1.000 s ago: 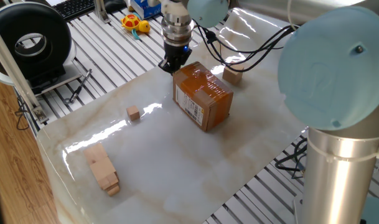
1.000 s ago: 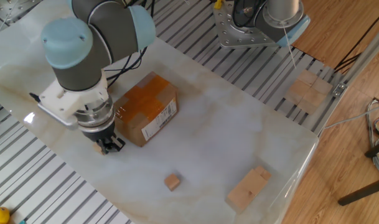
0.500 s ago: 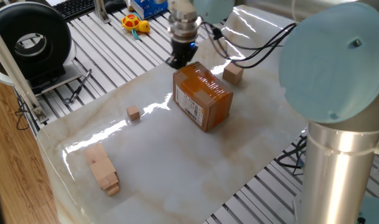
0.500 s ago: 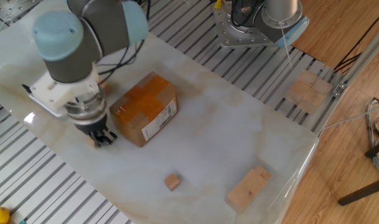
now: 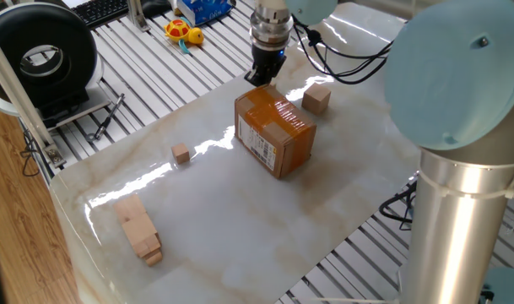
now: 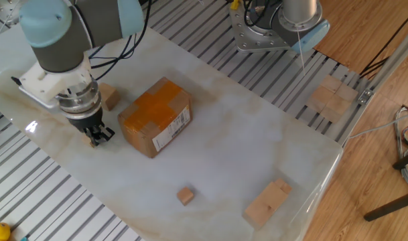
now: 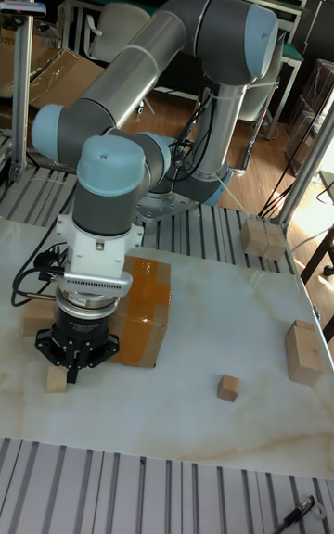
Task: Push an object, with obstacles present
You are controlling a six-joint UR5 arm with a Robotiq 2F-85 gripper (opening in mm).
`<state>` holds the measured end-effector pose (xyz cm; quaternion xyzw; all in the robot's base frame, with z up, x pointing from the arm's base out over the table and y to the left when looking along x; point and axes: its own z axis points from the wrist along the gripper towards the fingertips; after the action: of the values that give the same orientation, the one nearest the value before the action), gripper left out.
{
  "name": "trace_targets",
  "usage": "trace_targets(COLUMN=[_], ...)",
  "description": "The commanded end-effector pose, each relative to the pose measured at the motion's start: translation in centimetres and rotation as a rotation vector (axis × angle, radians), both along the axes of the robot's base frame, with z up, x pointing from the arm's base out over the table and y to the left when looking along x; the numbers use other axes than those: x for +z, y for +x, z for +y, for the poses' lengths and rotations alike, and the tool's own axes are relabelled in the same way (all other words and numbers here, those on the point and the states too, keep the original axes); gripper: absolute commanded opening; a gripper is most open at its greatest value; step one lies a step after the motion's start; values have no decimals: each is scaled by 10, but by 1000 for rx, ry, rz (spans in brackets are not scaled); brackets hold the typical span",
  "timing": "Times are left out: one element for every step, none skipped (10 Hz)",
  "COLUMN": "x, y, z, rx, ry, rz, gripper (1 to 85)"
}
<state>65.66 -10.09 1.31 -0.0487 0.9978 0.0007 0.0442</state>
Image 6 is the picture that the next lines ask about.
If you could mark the light wooden block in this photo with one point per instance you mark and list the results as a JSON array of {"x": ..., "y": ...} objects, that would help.
[
  {"x": 347, "y": 93},
  {"x": 331, "y": 83},
  {"x": 319, "y": 98},
  {"x": 336, "y": 108}
]

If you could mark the yellow plastic piece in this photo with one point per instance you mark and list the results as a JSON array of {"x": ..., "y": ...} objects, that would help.
[{"x": 234, "y": 4}]

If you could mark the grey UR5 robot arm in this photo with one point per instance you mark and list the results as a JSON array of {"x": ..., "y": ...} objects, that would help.
[{"x": 56, "y": 50}]

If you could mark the white zip tie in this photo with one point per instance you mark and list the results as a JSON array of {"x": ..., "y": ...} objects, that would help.
[{"x": 301, "y": 47}]

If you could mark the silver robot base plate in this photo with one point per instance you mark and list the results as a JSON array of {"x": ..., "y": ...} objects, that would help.
[{"x": 254, "y": 38}]

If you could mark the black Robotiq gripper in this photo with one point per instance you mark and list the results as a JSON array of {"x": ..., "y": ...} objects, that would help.
[{"x": 86, "y": 123}]

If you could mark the black furniture leg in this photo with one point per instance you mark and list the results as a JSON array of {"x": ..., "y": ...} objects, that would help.
[
  {"x": 391, "y": 205},
  {"x": 404, "y": 161}
]

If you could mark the marble pattern mat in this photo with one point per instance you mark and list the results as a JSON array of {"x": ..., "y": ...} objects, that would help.
[{"x": 240, "y": 134}]

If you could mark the silver corner bracket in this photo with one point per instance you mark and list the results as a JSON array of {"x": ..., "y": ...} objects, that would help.
[{"x": 366, "y": 96}]

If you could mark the small wooden block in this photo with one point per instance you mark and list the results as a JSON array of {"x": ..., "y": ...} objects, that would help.
[
  {"x": 279, "y": 181},
  {"x": 286, "y": 189}
]

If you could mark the cardboard box with orange tape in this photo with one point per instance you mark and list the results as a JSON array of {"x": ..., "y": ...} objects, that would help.
[{"x": 150, "y": 117}]

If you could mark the silver perforated plate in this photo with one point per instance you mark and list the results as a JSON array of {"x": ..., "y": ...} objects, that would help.
[{"x": 2, "y": 10}]

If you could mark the large wooden cube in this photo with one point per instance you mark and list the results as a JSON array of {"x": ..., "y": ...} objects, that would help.
[{"x": 110, "y": 97}]

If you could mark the large wooden block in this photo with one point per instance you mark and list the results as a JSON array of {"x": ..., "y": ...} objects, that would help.
[
  {"x": 259, "y": 212},
  {"x": 273, "y": 195}
]

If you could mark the aluminium frame post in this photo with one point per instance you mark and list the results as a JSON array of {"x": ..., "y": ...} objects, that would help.
[{"x": 391, "y": 58}]

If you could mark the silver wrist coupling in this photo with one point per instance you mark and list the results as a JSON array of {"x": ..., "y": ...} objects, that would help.
[{"x": 79, "y": 98}]

